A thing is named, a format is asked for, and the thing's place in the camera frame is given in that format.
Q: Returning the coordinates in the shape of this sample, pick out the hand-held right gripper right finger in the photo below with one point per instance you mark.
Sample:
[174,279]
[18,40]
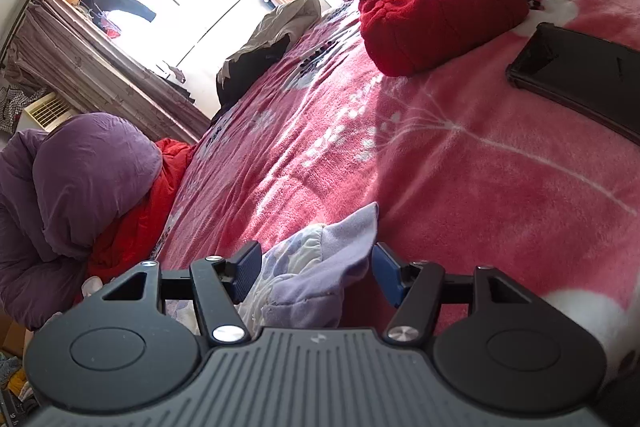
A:
[388,273]

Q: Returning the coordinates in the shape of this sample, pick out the purple duvet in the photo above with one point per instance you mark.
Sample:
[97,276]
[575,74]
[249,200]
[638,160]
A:
[90,177]

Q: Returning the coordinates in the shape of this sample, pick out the checked cloth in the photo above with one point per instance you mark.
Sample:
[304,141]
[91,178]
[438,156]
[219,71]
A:
[15,107]

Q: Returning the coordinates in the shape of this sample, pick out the white air conditioner unit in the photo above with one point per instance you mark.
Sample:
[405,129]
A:
[47,112]

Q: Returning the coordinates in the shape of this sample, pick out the beige and black jacket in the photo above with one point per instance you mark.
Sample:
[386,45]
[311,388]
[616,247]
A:
[280,29]

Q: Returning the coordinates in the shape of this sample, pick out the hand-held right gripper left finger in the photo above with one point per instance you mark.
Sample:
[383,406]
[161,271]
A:
[248,268]

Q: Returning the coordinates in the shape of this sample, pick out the red quilt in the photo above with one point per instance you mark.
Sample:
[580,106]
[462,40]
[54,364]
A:
[131,238]

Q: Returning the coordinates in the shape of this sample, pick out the red knitted sweater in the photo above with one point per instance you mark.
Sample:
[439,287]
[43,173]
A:
[440,17]

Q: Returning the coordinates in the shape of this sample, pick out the lavender and white garment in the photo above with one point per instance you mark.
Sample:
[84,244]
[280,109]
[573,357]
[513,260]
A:
[320,268]

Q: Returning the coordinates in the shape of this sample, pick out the pink floral blanket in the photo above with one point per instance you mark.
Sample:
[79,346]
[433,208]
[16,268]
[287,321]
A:
[450,182]

